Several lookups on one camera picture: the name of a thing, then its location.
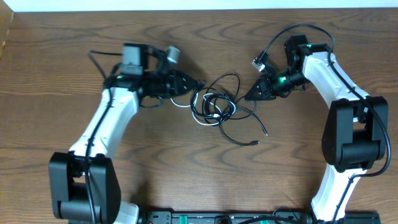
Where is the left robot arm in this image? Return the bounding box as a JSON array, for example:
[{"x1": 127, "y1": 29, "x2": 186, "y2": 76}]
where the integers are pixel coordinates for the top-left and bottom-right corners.
[{"x1": 49, "y1": 43, "x2": 198, "y2": 223}]

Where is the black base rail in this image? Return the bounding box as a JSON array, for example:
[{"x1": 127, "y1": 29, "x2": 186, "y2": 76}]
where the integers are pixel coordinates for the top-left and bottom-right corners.
[{"x1": 138, "y1": 210, "x2": 381, "y2": 224}]

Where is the black USB cable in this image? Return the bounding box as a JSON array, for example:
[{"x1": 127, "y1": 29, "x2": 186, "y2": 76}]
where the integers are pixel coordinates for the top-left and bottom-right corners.
[{"x1": 189, "y1": 73, "x2": 269, "y2": 147}]

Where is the white USB cable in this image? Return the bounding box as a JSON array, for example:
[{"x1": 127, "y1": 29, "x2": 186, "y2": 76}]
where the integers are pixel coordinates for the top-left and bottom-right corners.
[{"x1": 170, "y1": 91, "x2": 237, "y2": 127}]

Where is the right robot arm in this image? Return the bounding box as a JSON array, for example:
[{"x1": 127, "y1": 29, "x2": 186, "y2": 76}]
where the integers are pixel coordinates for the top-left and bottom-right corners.
[{"x1": 244, "y1": 35, "x2": 391, "y2": 223}]

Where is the cardboard box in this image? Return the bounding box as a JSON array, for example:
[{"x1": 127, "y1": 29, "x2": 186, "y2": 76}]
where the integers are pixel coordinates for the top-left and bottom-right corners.
[{"x1": 0, "y1": 0, "x2": 14, "y2": 55}]

